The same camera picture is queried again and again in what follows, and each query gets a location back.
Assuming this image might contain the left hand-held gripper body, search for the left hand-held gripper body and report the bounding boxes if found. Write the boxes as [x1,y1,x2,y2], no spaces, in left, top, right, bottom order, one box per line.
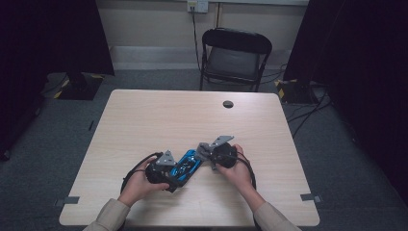
[144,149,179,191]

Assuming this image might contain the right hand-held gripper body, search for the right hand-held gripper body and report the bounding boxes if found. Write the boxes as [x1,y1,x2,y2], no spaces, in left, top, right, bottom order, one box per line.
[205,135,239,170]

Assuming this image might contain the grey fuzzy cloth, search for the grey fuzzy cloth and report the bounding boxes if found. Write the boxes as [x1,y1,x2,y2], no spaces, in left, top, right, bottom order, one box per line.
[193,141,218,171]

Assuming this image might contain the person's right hand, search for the person's right hand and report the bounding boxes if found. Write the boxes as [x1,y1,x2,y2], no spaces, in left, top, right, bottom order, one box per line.
[215,143,255,194]

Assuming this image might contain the person's left hand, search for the person's left hand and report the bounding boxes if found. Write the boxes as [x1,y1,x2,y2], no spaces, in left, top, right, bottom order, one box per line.
[117,156,171,208]

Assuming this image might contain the black folding chair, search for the black folding chair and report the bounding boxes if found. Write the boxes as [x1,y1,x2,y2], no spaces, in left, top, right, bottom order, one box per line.
[199,27,273,93]

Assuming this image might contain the black stand base yellow tape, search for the black stand base yellow tape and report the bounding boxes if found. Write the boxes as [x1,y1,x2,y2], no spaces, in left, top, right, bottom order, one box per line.
[274,78,319,105]
[52,71,106,101]

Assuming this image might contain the grey tape mark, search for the grey tape mark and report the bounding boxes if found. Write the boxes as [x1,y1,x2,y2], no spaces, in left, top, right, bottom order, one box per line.
[54,195,81,208]

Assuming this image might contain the black curtain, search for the black curtain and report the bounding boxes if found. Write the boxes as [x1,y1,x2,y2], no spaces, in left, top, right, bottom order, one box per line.
[283,0,408,206]
[0,0,115,162]

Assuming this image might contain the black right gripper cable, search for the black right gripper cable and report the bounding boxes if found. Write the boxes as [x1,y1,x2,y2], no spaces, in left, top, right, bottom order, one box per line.
[220,151,258,191]

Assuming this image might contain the black floor cables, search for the black floor cables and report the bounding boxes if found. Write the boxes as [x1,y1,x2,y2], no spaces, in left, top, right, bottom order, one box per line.
[286,86,335,140]

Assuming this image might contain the black wall cable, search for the black wall cable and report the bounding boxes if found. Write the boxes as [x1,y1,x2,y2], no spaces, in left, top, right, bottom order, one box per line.
[216,2,223,29]
[191,6,202,71]

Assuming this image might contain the white wall socket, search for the white wall socket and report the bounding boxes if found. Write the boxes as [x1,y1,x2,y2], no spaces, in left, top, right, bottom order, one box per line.
[187,0,210,14]

